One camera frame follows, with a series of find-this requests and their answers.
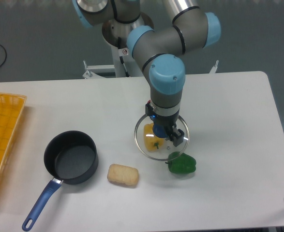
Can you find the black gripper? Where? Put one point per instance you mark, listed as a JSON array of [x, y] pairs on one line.
[[164, 120]]

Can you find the glass lid with blue knob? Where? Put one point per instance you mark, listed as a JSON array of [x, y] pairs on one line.
[[168, 147]]

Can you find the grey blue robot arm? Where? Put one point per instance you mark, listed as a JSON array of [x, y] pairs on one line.
[[166, 76]]

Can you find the yellow bell pepper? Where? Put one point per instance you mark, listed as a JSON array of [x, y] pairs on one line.
[[151, 141]]

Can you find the green bell pepper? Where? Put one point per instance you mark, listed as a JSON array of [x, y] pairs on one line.
[[181, 163]]

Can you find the beige bread loaf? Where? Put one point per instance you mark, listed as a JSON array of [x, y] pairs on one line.
[[122, 174]]

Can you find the black saucepan blue handle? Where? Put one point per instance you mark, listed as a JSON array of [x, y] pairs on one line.
[[71, 158]]

